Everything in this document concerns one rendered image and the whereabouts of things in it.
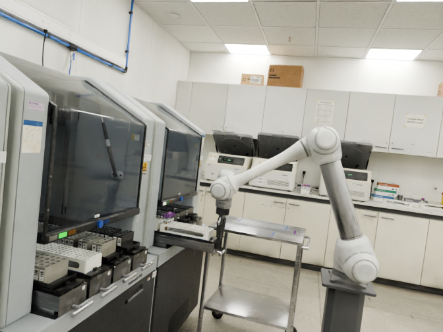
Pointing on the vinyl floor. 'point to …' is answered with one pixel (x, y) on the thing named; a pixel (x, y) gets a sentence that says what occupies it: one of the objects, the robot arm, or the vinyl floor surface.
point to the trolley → (258, 311)
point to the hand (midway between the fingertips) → (219, 243)
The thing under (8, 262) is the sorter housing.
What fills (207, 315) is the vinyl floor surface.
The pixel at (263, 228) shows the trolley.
